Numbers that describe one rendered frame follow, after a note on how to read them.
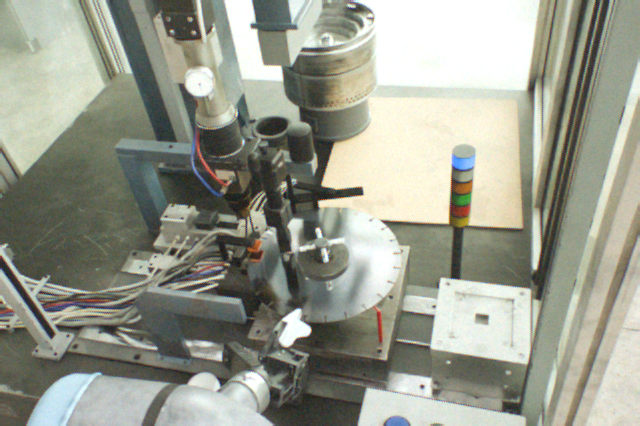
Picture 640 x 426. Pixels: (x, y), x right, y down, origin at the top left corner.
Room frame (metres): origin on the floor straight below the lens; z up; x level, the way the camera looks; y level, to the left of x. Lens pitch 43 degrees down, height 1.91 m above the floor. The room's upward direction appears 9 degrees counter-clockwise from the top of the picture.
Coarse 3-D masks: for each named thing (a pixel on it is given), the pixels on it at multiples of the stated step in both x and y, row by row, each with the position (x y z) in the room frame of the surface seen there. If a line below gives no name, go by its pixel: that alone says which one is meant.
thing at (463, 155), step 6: (462, 144) 0.94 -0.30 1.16; (456, 150) 0.92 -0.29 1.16; (462, 150) 0.92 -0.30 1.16; (468, 150) 0.92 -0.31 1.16; (474, 150) 0.91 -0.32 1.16; (456, 156) 0.90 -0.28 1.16; (462, 156) 0.90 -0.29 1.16; (468, 156) 0.90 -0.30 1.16; (474, 156) 0.90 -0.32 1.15; (456, 162) 0.90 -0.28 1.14; (462, 162) 0.90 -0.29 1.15; (468, 162) 0.90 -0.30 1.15; (474, 162) 0.91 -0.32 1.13; (456, 168) 0.90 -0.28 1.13; (462, 168) 0.90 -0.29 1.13; (468, 168) 0.89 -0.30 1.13
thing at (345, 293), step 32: (288, 224) 1.00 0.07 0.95; (320, 224) 0.99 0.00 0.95; (352, 224) 0.97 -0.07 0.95; (384, 224) 0.96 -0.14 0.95; (256, 256) 0.92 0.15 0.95; (288, 256) 0.90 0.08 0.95; (352, 256) 0.88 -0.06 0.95; (384, 256) 0.86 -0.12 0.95; (256, 288) 0.83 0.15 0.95; (288, 288) 0.81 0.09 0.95; (320, 288) 0.80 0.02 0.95; (352, 288) 0.79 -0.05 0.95; (384, 288) 0.78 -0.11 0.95; (320, 320) 0.72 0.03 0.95
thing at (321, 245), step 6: (318, 228) 0.93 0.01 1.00; (318, 234) 0.91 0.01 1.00; (318, 240) 0.89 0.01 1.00; (324, 240) 0.88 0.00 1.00; (336, 240) 0.88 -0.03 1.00; (342, 240) 0.88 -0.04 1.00; (306, 246) 0.88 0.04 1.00; (312, 246) 0.88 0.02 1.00; (318, 246) 0.87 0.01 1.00; (324, 246) 0.87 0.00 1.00; (318, 252) 0.87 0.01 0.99; (324, 252) 0.85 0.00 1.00; (324, 258) 0.84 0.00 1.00
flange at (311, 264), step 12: (300, 252) 0.90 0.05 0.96; (312, 252) 0.89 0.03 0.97; (336, 252) 0.88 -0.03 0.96; (348, 252) 0.88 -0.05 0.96; (300, 264) 0.87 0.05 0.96; (312, 264) 0.86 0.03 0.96; (324, 264) 0.85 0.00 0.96; (336, 264) 0.85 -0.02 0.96; (312, 276) 0.83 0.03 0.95; (324, 276) 0.83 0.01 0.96
